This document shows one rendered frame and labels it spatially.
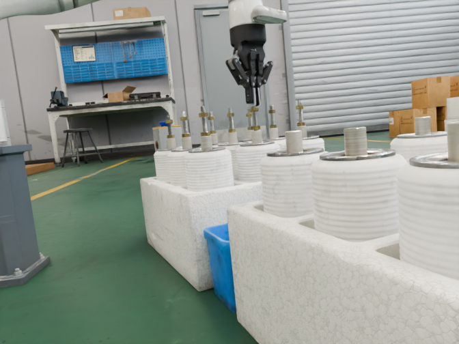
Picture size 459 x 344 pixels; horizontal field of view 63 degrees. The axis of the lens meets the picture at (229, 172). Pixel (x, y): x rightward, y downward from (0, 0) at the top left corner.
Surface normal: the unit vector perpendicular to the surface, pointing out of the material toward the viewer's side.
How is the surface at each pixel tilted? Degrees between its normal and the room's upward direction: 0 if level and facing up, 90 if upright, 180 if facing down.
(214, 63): 90
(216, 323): 0
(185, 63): 90
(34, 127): 90
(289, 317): 90
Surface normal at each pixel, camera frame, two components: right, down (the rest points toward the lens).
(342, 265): -0.92, 0.13
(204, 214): 0.44, 0.07
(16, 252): 0.75, 0.00
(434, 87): 0.09, 0.11
